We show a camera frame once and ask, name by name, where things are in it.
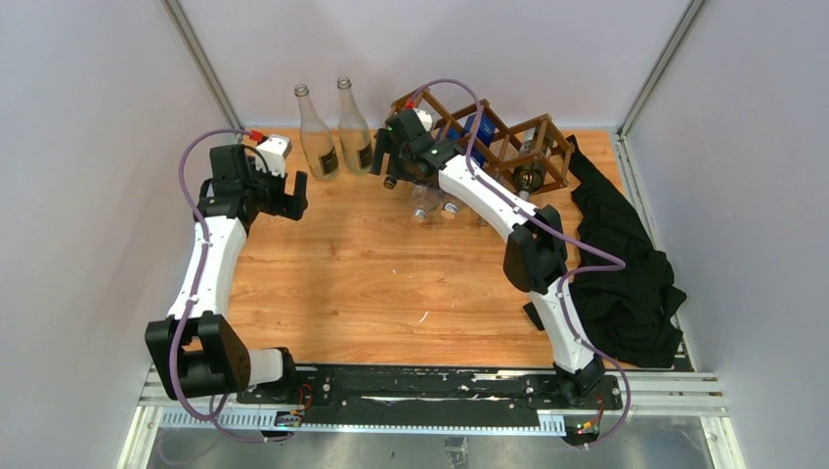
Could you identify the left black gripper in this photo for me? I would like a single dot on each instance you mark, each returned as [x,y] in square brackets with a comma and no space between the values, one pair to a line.
[283,203]

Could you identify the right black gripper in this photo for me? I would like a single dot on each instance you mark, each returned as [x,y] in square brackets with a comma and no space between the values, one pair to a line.
[386,145]

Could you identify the clear glass bottle gold label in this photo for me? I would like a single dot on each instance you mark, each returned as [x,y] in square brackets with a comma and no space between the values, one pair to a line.
[353,131]

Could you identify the clear bottle black cap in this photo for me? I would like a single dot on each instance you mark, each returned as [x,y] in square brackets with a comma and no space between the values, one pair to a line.
[410,145]

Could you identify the blue clear square bottle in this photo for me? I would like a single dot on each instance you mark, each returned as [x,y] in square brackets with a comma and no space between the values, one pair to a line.
[425,201]

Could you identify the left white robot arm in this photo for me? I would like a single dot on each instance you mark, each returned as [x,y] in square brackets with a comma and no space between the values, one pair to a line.
[195,350]

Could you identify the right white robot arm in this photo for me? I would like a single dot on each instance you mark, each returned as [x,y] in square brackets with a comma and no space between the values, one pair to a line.
[535,253]

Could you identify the brown wooden wine rack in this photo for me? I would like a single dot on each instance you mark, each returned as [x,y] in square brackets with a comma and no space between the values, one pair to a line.
[491,144]

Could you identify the dark green wine bottle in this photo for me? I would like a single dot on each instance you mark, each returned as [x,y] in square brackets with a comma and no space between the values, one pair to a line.
[527,178]

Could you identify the black cloth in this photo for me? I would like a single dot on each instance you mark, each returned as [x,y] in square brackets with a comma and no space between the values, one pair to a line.
[626,314]

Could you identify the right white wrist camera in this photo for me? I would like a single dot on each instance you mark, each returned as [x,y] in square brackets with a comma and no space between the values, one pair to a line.
[425,118]

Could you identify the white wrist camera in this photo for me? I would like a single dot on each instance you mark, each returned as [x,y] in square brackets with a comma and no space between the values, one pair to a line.
[271,155]
[425,118]

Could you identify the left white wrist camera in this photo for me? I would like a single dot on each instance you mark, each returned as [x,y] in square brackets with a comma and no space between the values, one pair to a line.
[271,155]

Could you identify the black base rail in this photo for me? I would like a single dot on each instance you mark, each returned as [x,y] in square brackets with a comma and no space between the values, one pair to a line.
[434,397]

